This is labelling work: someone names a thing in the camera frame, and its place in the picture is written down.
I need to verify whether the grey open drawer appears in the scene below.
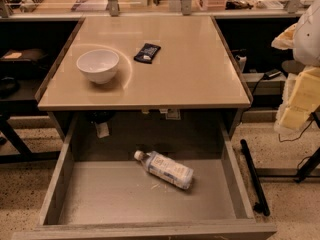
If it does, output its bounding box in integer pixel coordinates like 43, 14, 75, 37
12, 110, 276, 240

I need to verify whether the black cable on floor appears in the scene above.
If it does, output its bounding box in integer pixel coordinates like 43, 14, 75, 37
278, 117, 316, 144

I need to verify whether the dark blue snack packet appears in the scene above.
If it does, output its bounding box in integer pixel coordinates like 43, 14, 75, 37
134, 43, 161, 64

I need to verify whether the blue plastic bottle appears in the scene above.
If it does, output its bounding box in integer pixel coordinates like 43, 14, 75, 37
134, 150, 194, 190

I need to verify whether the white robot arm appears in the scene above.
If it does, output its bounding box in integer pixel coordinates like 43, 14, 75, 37
271, 0, 320, 134

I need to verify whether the black phone on shelf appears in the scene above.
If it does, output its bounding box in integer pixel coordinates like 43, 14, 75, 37
263, 69, 281, 80

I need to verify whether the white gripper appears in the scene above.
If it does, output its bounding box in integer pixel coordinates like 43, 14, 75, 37
274, 66, 320, 134

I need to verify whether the white paper tag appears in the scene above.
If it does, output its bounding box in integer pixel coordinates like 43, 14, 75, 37
95, 122, 110, 138

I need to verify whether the dark side desk left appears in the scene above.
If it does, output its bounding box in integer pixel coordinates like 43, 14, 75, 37
0, 19, 78, 163

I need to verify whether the white ceramic bowl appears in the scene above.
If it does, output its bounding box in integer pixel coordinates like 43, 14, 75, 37
76, 49, 120, 84

